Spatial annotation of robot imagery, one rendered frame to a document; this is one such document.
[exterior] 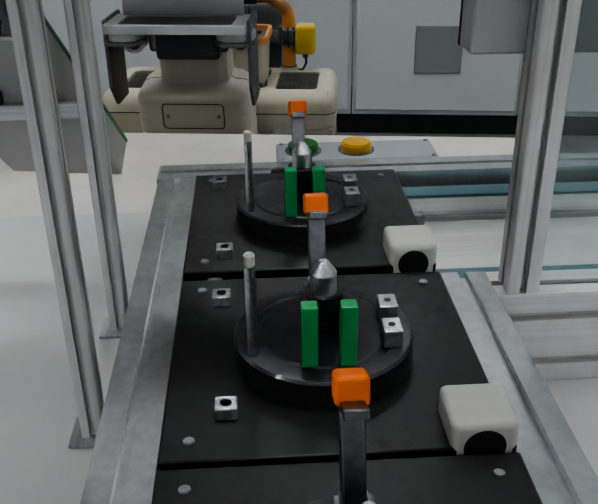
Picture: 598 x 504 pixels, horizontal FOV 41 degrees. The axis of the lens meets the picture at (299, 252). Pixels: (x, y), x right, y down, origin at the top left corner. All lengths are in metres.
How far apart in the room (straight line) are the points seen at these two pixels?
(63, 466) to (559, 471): 0.40
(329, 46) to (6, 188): 2.75
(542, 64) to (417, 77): 3.26
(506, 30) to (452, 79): 3.26
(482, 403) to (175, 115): 1.14
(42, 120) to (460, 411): 0.36
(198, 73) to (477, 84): 2.52
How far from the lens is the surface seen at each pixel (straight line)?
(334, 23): 3.86
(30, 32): 0.59
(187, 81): 1.61
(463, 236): 0.95
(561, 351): 0.81
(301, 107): 0.89
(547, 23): 0.67
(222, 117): 1.59
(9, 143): 0.92
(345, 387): 0.44
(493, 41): 0.69
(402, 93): 3.95
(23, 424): 0.78
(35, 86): 0.61
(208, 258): 0.78
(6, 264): 1.06
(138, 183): 1.25
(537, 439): 0.59
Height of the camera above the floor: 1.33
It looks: 28 degrees down
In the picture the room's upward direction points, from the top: 1 degrees counter-clockwise
